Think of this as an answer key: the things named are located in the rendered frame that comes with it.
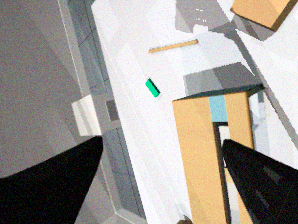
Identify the tan flat bar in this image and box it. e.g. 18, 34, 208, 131
148, 40, 198, 53

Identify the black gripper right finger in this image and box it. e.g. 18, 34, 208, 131
221, 139, 298, 224

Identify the small green block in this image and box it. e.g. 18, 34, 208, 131
145, 79, 161, 97

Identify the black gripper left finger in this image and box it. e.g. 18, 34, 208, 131
0, 136, 103, 224

